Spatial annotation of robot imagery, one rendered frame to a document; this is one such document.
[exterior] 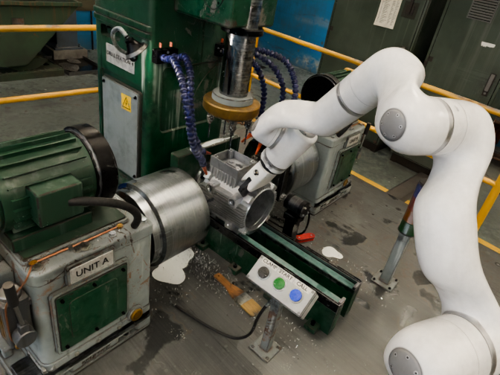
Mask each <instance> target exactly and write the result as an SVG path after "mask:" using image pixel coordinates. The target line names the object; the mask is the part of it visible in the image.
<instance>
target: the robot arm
mask: <svg viewBox="0 0 500 375"><path fill-rule="evenodd" d="M424 79H425V69H424V67H423V64H422V62H421V61H420V60H419V59H418V58H417V57H416V56H415V55H413V54H412V53H411V52H409V51H407V50H405V49H403V48H395V47H393V48H385V49H382V50H381V51H378V52H376V53H375V54H374V55H372V56H371V57H369V58H368V59H367V60H366V61H364V62H363V63H362V64H361V65H360V66H358V67H357V68H356V69H355V70H354V71H352V72H351V73H350V74H349V75H347V76H346V78H344V79H343V80H342V81H341V82H339V83H338V84H337V85H336V86H334V87H333V88H332V89H331V90H330V91H329V92H328V93H326V94H325V95H324V96H323V97H322V98H321V99H319V100H318V101H316V102H314V101H308V100H285V101H281V102H279V103H276V104H275V105H273V106H271V107H270V108H268V109H267V110H266V111H265V112H264V113H263V114H262V115H261V116H260V117H259V118H258V119H257V120H256V121H255V122H254V124H253V126H252V128H251V134H252V136H253V137H254V139H256V140H257V141H258V142H260V143H261V144H263V145H264V146H266V147H267V148H266V149H264V150H263V152H262V153H261V157H260V161H259V162H258V163H256V165H255V166H253V168H252V169H250V171H249V172H247V174H246V175H244V177H242V181H245V180H246V181H245V182H244V183H242V184H241V186H240V187H239V188H238V191H239V192H240V194H241V195H242V197H245V196H246V195H247V194H249V193H250V192H252V191H254V190H257V189H258V188H261V187H262V186H264V185H267V184H268V183H270V181H271V180H272V179H273V178H274V177H275V176H276V175H278V174H281V173H283V172H284V171H285V170H286V169H287V168H288V167H289V166H290V165H292V164H293V163H294V162H295V161H296V160H297V159H298V158H299V157H300V156H301V155H303V154H304V153H305V152H306V151H307V150H308V149H309V148H310V147H311V146H312V145H313V144H314V143H315V142H316V141H317V138H318V136H322V137H327V136H331V135H334V134H336V133H337V132H339V131H340V130H342V129H344V128H345V127H346V126H348V125H349V124H351V123H353V122H354V121H356V120H357V119H359V118H360V117H362V116H363V115H365V114H367V113H368V112H369V111H371V110H372V109H374V108H376V107H377V110H376V116H375V129H376V133H377V135H378V136H379V137H380V138H381V140H382V141H383V142H384V143H385V144H386V145H387V146H388V147H390V148H391V149H392V150H394V151H396V152H398V153H402V154H405V155H409V156H432V158H433V165H432V170H431V173H430V174H429V177H428V179H427V181H426V183H425V184H424V186H423V188H422V189H421V191H420V192H419V193H418V195H417V198H416V199H415V202H414V208H413V224H414V242H415V248H416V253H417V259H418V263H419V265H420V268H421V270H422V272H423V274H424V275H425V277H426V278H427V279H428V280H429V281H430V282H431V283H432V284H433V285H434V286H435V288H436V290H437V292H438V294H439V296H440V301H441V314H440V315H439V316H436V317H433V318H429V319H426V320H423V321H419V322H416V323H413V324H410V325H409V326H407V327H404V328H403V329H401V330H400V331H399V332H398V333H396V334H395V335H394V336H393V337H392V338H391V340H390V341H389V343H388V344H387V345H386V348H385V351H384V363H385V366H386V368H387V371H388V373H389V375H499V374H500V307H499V305H498V303H497V301H496V299H495V297H494V295H493V293H492V290H491V288H490V286H489V284H488V282H487V280H486V278H485V276H484V273H483V269H482V267H481V261H480V257H479V250H478V228H477V213H476V211H477V200H478V193H479V189H480V186H481V183H482V180H483V178H484V175H485V173H486V171H487V168H488V166H489V164H490V161H491V159H492V157H493V152H494V148H495V141H496V135H495V129H494V125H493V121H492V118H491V117H490V115H489V113H488V112H487V111H486V110H485V109H484V108H483V107H481V106H479V105H478V104H476V103H472V102H469V101H466V100H458V99H452V98H444V97H431V96H428V95H426V94H424V93H423V92H422V91H421V90H420V87H421V86H422V84H423V81H424Z"/></svg>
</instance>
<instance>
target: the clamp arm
mask: <svg viewBox="0 0 500 375"><path fill-rule="evenodd" d="M290 169H291V165H290V166H289V167H288V168H287V169H286V170H285V171H284V172H283V173H281V174H280V178H279V179H278V188H277V193H276V194H277V195H276V198H277V199H276V201H278V202H279V201H281V200H282V198H283V197H282V196H284V195H286V194H285V190H286V185H287V182H288V178H289V172H290Z"/></svg>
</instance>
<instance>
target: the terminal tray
mask: <svg viewBox="0 0 500 375"><path fill-rule="evenodd" d="M256 163H257V162H256V161H254V160H253V159H251V158H249V157H247V156H245V155H243V154H241V153H239V152H237V151H236V150H233V149H231V148H230V150H224V151H222V152H220V153H217V154H214V155H212V156H211V161H210V170H209V172H211V173H213V177H215V179H216V178H218V180H220V181H221V182H223V183H224V184H225V183H226V185H229V187H230V186H232V188H236V186H238V182H239V181H240V180H241V179H242V177H244V175H246V174H247V172H249V171H250V169H252V168H253V166H255V165H256ZM243 164H244V165H243Z"/></svg>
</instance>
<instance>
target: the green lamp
mask: <svg viewBox="0 0 500 375"><path fill-rule="evenodd" d="M399 230H400V231H401V232H402V233H404V234H405V235H408V236H414V226H413V225H411V224H409V223H407V222H406V221H405V220H404V219H402V221H401V223H400V225H399Z"/></svg>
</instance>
